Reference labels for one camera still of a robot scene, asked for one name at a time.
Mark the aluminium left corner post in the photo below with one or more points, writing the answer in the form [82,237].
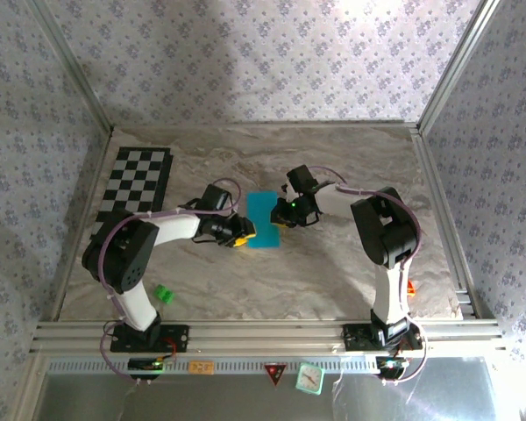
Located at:
[70,66]

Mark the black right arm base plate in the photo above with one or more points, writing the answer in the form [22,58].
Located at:
[355,337]

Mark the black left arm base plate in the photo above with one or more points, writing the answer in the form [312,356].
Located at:
[177,337]

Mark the red triangle sticker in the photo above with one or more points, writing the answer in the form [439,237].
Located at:
[275,373]

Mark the green toy block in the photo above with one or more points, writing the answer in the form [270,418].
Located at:
[164,294]

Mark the right controller board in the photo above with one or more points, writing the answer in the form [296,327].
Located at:
[391,365]

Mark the aluminium front frame rail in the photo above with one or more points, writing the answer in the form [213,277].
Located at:
[263,333]

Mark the aluminium right corner post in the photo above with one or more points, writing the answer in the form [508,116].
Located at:
[458,66]

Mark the orange label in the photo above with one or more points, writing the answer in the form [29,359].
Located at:
[201,367]

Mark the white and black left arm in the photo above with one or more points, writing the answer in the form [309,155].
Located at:
[175,228]

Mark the aluminium left side rail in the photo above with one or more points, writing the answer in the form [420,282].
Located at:
[81,219]

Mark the teal blue cloth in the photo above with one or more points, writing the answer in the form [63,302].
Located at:
[260,210]

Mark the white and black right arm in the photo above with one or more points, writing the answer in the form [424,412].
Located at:
[388,289]

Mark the orange toy block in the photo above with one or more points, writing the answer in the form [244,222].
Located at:
[412,288]

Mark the black and grey checkerboard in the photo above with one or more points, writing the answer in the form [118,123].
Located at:
[136,171]

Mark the aluminium corner post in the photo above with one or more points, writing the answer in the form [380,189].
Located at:
[70,66]
[458,66]

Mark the left controller board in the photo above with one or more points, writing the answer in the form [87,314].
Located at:
[144,365]

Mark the aluminium right side rail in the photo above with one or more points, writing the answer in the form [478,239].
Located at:
[447,219]

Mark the controller board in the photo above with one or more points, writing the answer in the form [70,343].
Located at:
[391,365]
[144,365]

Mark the shiny metal sheet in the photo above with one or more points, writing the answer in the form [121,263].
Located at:
[245,403]

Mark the mint green square clock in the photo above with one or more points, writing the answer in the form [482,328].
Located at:
[309,378]

